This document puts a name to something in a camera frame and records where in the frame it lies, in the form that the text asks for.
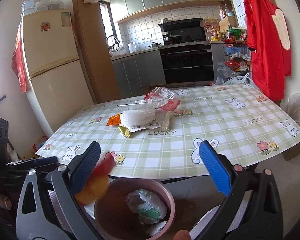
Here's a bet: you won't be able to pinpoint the grey lower kitchen cabinets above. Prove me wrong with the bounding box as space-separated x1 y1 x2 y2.
111 48 166 99

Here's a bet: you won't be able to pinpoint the wooden door frame pillar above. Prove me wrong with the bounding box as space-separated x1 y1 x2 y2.
72 0 121 103

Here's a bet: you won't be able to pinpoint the white plastic shopping bag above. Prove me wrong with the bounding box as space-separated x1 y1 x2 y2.
215 73 259 90

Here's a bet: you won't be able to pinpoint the wire snack storage rack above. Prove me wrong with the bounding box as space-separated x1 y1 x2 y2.
223 24 251 77

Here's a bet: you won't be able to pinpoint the containers on top of fridge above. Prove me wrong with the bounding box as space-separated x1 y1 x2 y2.
20 0 65 18

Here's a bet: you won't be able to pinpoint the crumpled white green wrapper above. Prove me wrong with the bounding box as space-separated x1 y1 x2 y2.
125 189 167 225

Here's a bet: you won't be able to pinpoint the green checkered bunny tablecloth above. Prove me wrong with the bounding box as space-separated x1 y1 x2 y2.
38 85 300 179

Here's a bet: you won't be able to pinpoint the white electric kettle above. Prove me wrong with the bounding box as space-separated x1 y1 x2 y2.
128 42 138 53

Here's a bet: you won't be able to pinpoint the pink plastic trash bin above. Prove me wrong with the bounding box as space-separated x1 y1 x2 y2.
94 178 175 239

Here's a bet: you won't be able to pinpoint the red hanging apron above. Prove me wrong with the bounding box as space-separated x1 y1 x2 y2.
244 0 292 101

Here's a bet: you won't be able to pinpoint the white paper packaging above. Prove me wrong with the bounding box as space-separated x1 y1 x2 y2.
119 108 161 132

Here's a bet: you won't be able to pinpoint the black range hood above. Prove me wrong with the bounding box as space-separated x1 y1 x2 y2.
159 18 206 44

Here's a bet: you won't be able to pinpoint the black oven range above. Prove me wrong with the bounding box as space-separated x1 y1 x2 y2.
160 43 214 84

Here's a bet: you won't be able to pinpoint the gold foil wrapper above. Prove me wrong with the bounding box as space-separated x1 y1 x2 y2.
118 125 130 138

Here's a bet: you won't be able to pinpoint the black kitchen faucet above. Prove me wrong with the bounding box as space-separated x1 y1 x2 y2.
106 35 121 52

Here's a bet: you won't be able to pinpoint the beige two-door refrigerator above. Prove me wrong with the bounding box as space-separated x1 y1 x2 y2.
20 10 93 137

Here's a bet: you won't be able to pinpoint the red cloth beside fridge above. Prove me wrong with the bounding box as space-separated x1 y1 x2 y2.
11 23 27 93

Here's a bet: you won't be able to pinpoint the clear plastic food tray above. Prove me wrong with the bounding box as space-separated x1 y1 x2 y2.
117 98 169 111

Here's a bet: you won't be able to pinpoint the orange sachet packet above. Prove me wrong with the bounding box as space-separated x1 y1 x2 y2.
106 113 121 126

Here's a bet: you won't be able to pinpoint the red yellow snack wrapper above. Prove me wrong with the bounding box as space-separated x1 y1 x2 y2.
75 152 116 205

